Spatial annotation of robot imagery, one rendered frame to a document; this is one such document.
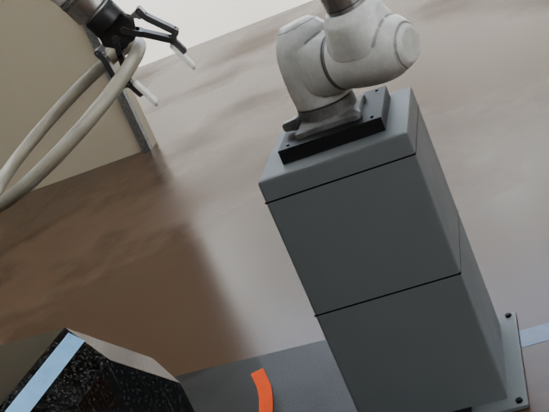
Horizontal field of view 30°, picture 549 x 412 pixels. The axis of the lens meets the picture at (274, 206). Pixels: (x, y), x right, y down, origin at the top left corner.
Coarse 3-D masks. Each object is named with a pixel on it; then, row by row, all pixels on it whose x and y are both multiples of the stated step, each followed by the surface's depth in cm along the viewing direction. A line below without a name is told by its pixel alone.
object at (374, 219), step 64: (320, 192) 256; (384, 192) 253; (448, 192) 286; (320, 256) 263; (384, 256) 260; (448, 256) 257; (320, 320) 270; (384, 320) 267; (448, 320) 265; (512, 320) 306; (384, 384) 275; (448, 384) 272; (512, 384) 276
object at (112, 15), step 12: (108, 0) 208; (108, 12) 205; (120, 12) 207; (96, 24) 206; (108, 24) 206; (120, 24) 208; (132, 24) 209; (108, 36) 209; (120, 36) 209; (132, 36) 210
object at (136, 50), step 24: (144, 48) 210; (96, 72) 235; (120, 72) 200; (72, 96) 238; (48, 120) 238; (96, 120) 196; (24, 144) 235; (72, 144) 195; (48, 168) 196; (0, 192) 223; (24, 192) 199
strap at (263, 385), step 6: (258, 372) 339; (264, 372) 337; (258, 378) 334; (264, 378) 333; (258, 384) 331; (264, 384) 329; (258, 390) 327; (264, 390) 326; (270, 390) 324; (264, 396) 322; (270, 396) 320; (264, 402) 319; (270, 402) 317; (264, 408) 316; (270, 408) 314
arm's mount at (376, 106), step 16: (368, 96) 274; (384, 96) 269; (368, 112) 261; (384, 112) 261; (336, 128) 259; (352, 128) 255; (368, 128) 255; (384, 128) 254; (288, 144) 262; (304, 144) 259; (320, 144) 258; (336, 144) 257; (288, 160) 261
